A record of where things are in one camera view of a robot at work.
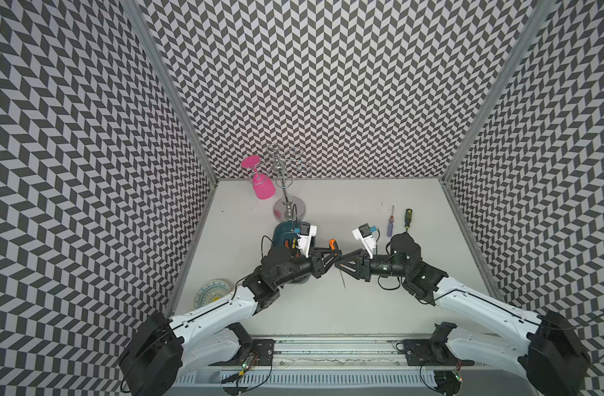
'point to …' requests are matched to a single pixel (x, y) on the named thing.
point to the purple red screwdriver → (390, 223)
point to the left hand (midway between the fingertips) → (339, 256)
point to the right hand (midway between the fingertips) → (338, 268)
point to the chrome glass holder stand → (287, 208)
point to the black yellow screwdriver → (408, 219)
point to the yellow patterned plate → (209, 291)
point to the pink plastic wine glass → (262, 186)
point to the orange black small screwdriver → (333, 245)
